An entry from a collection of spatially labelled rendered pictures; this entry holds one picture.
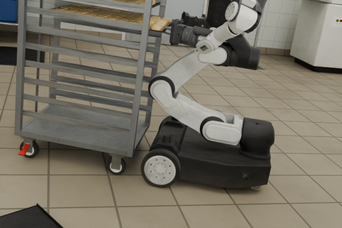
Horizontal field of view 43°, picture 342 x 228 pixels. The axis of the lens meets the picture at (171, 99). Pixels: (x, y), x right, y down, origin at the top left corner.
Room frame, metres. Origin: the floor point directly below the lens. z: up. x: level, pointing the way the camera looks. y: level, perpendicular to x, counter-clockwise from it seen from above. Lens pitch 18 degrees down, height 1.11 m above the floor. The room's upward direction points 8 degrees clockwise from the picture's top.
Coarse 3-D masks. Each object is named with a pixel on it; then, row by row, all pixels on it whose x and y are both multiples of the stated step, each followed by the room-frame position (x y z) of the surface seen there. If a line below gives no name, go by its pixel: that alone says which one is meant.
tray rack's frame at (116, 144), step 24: (24, 0) 2.10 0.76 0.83; (24, 24) 2.11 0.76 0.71; (24, 48) 2.12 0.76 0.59; (48, 120) 2.29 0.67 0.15; (96, 120) 2.40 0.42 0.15; (120, 120) 2.46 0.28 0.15; (144, 120) 2.51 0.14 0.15; (24, 144) 2.09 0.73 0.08; (72, 144) 2.07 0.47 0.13; (96, 144) 2.07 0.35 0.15; (120, 144) 2.11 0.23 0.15
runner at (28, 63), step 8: (32, 64) 2.12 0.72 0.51; (40, 64) 2.12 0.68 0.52; (48, 64) 2.11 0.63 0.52; (64, 72) 2.11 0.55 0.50; (72, 72) 2.10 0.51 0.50; (80, 72) 2.10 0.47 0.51; (88, 72) 2.09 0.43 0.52; (96, 72) 2.09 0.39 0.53; (112, 80) 2.08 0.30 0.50; (120, 80) 2.08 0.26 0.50; (128, 80) 2.07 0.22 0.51
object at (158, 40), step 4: (160, 8) 2.49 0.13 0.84; (164, 8) 2.49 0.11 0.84; (160, 12) 2.49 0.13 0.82; (164, 12) 2.50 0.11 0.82; (156, 40) 2.49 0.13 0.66; (160, 40) 2.49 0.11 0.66; (156, 44) 2.49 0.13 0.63; (160, 44) 2.51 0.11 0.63; (156, 56) 2.49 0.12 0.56; (156, 60) 2.49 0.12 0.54; (152, 68) 2.49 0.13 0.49; (156, 68) 2.49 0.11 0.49; (152, 72) 2.49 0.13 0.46; (156, 72) 2.50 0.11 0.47; (152, 76) 2.49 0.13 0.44; (148, 100) 2.49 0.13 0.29; (152, 100) 2.49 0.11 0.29; (148, 104) 2.49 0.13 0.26; (152, 104) 2.50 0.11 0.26; (148, 112) 2.49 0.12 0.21; (148, 116) 2.49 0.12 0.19; (148, 120) 2.49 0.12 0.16
